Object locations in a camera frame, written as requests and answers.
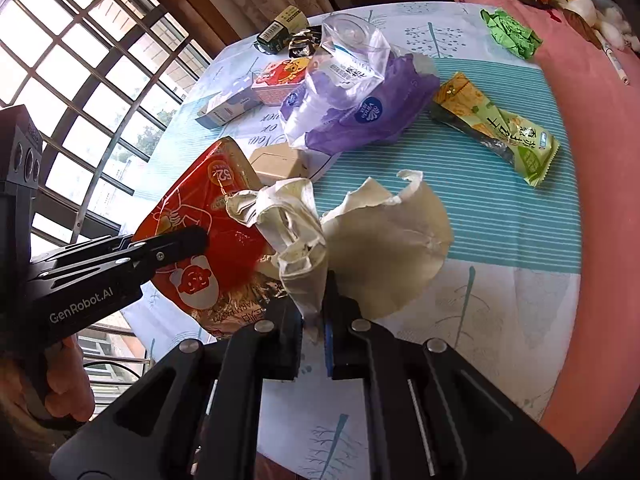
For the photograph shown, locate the printed white teal tablecloth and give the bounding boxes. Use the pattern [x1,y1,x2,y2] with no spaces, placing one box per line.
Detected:
[120,2,573,480]

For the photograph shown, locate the black and white wrapper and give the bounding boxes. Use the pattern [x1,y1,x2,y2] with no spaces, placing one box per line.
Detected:
[287,27,323,58]

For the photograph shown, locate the white pen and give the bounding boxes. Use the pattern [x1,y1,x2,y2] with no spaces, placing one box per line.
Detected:
[597,30,632,86]

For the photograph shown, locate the pink blanket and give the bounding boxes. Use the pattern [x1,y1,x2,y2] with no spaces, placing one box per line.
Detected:
[440,0,640,471]

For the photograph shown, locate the metal window grille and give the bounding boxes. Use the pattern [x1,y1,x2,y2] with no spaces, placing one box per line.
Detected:
[0,0,223,411]

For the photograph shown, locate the beige tissue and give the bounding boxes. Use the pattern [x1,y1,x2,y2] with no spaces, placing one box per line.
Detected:
[225,177,333,322]

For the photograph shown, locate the person's left hand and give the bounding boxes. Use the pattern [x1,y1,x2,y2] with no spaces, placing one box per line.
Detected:
[42,335,98,423]

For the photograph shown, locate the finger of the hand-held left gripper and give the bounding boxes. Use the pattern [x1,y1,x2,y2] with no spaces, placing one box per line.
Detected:
[31,225,209,285]

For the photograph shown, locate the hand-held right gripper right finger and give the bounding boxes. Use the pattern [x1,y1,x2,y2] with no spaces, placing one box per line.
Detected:
[322,270,578,480]

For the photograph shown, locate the round beige paper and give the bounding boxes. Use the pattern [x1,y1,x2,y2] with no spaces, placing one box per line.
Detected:
[320,170,455,320]

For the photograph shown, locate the green snack packet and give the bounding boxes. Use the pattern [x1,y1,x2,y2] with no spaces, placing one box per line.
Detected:
[430,72,561,188]

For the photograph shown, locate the dark green box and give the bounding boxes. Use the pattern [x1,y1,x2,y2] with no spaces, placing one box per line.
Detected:
[257,5,311,55]

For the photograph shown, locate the red snack bag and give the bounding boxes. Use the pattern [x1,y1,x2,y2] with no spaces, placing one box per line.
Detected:
[131,136,296,338]

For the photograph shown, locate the red cartoon box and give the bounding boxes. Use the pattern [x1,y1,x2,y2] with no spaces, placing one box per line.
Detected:
[250,57,313,106]

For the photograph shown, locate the purple plastic bag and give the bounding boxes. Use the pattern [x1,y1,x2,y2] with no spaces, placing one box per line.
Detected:
[279,52,441,154]

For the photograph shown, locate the clear plastic bag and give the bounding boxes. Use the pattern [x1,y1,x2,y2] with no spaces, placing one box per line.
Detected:
[305,12,392,111]

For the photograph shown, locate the small brown cardboard box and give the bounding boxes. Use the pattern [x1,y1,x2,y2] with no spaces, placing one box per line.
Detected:
[248,142,313,183]

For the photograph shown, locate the yellow black plush toy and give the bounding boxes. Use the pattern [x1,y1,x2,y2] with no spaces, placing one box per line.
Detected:
[550,0,607,50]

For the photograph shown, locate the crumpled green paper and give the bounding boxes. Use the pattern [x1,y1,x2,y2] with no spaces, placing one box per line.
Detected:
[480,7,543,59]

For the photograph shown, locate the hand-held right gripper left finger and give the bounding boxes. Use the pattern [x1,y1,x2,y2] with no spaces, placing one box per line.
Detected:
[49,300,305,480]

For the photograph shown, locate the white and blue box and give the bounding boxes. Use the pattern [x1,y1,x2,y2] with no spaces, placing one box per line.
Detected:
[195,91,261,130]

